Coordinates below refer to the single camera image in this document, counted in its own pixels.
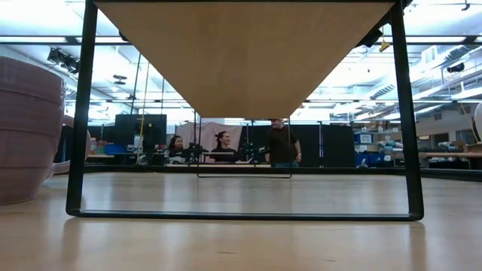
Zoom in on dark purple ridged mug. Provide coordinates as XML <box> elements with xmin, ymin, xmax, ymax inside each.
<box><xmin>0</xmin><ymin>55</ymin><xmax>67</xmax><ymax>206</ymax></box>

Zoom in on wooden workbench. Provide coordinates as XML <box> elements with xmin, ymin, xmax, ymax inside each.
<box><xmin>417</xmin><ymin>151</ymin><xmax>482</xmax><ymax>170</ymax></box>

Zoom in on blue storage bin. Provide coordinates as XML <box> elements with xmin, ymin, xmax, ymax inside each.
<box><xmin>355</xmin><ymin>152</ymin><xmax>395</xmax><ymax>167</ymax></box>
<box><xmin>104</xmin><ymin>142</ymin><xmax>128</xmax><ymax>156</ymax></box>

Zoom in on black partition panel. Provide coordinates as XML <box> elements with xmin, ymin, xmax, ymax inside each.
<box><xmin>114</xmin><ymin>114</ymin><xmax>168</xmax><ymax>154</ymax></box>

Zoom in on pale grey mug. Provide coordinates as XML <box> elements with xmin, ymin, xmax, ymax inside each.
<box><xmin>473</xmin><ymin>101</ymin><xmax>482</xmax><ymax>143</ymax></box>

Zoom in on black aluminium table frame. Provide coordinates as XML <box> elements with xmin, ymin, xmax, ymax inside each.
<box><xmin>52</xmin><ymin>164</ymin><xmax>482</xmax><ymax>183</ymax></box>

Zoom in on person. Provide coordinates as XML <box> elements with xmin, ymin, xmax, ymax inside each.
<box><xmin>265</xmin><ymin>118</ymin><xmax>303</xmax><ymax>169</ymax></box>
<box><xmin>208</xmin><ymin>130</ymin><xmax>241</xmax><ymax>163</ymax></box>
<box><xmin>167</xmin><ymin>134</ymin><xmax>186</xmax><ymax>159</ymax></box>

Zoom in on blue box white label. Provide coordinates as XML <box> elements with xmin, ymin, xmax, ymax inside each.
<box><xmin>353</xmin><ymin>132</ymin><xmax>374</xmax><ymax>145</ymax></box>

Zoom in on pink fabric backdrop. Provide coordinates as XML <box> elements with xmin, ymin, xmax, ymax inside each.
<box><xmin>175</xmin><ymin>120</ymin><xmax>244</xmax><ymax>154</ymax></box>

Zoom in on black ceiling spotlights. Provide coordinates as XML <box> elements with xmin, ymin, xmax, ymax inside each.
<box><xmin>47</xmin><ymin>47</ymin><xmax>81</xmax><ymax>75</ymax></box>

